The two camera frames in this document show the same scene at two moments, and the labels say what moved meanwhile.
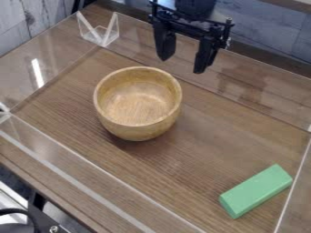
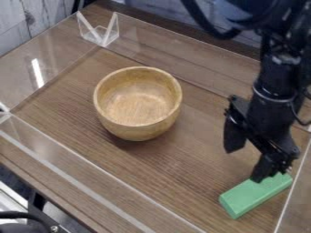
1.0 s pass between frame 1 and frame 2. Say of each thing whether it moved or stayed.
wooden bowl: stayed
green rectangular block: stayed
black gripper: moved
